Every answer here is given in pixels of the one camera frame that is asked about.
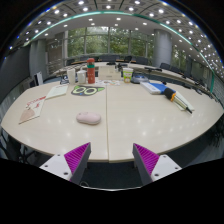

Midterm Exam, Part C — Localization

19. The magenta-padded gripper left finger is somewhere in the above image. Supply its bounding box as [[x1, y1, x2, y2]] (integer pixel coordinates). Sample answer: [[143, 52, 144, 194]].
[[39, 142, 92, 185]]

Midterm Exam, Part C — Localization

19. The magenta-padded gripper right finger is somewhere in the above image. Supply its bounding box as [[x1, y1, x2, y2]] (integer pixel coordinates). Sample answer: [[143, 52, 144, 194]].
[[132, 143, 183, 186]]

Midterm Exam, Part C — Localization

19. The pink computer mouse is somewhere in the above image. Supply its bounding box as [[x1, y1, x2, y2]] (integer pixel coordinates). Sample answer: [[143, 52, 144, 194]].
[[75, 111, 102, 126]]

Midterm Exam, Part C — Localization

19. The black cat-face mouse pad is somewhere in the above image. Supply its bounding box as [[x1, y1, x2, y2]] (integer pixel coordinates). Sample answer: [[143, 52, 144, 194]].
[[70, 84, 106, 98]]

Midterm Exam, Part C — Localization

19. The red and white magazine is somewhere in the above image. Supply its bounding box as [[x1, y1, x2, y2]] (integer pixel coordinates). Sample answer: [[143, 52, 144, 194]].
[[18, 95, 47, 125]]

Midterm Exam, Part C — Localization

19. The black microphone with orange band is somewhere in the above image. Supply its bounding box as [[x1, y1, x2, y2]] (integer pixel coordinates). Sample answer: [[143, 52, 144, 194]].
[[163, 87, 194, 115]]

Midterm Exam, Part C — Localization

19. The white printed document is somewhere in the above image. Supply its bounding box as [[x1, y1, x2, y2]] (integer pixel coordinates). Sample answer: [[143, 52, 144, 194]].
[[44, 83, 70, 100]]

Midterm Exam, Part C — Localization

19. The blue and white book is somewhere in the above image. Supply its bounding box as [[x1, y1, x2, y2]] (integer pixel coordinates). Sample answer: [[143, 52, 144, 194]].
[[139, 81, 171, 95]]

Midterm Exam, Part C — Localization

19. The white lidded mug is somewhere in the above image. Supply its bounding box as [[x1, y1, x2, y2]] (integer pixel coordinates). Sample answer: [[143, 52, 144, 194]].
[[76, 69, 88, 84]]

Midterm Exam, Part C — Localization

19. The stack of white paper cups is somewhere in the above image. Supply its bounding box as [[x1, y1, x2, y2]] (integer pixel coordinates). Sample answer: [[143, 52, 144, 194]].
[[66, 67, 77, 85]]

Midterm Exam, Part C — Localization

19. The colourful sticker sheet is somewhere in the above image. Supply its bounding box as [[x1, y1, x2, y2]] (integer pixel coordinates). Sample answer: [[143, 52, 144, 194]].
[[94, 79, 121, 87]]

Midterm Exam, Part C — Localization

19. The green-printed paper cup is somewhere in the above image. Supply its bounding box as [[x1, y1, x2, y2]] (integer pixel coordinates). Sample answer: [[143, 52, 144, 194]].
[[122, 67, 134, 84]]

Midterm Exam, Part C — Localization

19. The red drink bottle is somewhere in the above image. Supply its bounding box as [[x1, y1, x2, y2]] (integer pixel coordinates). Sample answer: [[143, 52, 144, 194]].
[[86, 57, 97, 85]]

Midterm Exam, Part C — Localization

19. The long curved conference table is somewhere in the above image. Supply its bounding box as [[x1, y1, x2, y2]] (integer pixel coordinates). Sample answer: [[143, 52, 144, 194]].
[[53, 60, 214, 93]]

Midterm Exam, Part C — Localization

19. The white cardboard box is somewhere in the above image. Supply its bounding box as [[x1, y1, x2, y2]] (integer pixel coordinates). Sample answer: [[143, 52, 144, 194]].
[[97, 65, 122, 81]]

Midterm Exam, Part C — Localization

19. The group of dark office chairs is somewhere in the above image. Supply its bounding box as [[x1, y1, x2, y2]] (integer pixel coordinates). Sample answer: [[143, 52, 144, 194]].
[[64, 53, 214, 88]]

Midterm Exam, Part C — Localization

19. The group of ceiling lights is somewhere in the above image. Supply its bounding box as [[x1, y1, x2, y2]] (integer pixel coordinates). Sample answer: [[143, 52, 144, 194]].
[[8, 0, 223, 68]]

